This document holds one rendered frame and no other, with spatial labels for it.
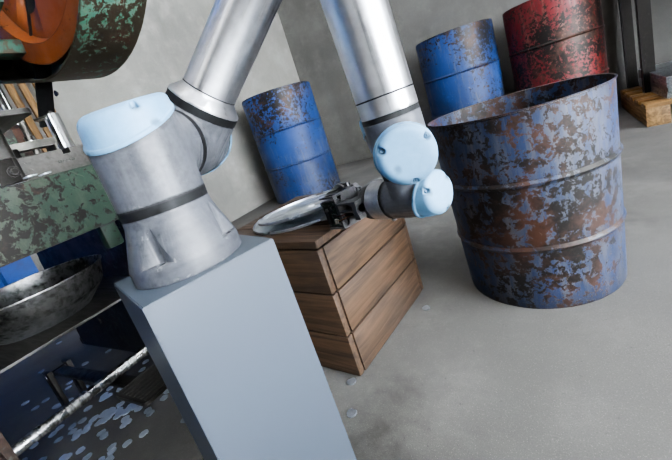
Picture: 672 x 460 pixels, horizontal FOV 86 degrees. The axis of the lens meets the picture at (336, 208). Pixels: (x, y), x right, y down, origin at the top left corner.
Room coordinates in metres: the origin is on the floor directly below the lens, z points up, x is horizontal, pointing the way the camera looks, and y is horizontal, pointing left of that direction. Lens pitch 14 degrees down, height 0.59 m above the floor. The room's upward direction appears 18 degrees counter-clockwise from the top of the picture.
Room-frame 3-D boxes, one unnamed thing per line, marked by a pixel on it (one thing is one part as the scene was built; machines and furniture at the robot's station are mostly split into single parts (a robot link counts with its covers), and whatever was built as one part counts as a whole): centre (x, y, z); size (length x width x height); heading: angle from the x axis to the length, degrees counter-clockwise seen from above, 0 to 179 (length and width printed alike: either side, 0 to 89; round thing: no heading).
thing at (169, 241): (0.50, 0.22, 0.50); 0.15 x 0.15 x 0.10
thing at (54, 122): (0.99, 0.61, 0.75); 0.03 x 0.03 x 0.10; 56
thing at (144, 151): (0.51, 0.22, 0.62); 0.13 x 0.12 x 0.14; 173
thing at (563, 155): (0.91, -0.50, 0.24); 0.42 x 0.42 x 0.48
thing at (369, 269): (0.99, 0.09, 0.18); 0.40 x 0.38 x 0.35; 49
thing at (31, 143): (1.05, 0.72, 0.76); 0.17 x 0.06 x 0.10; 146
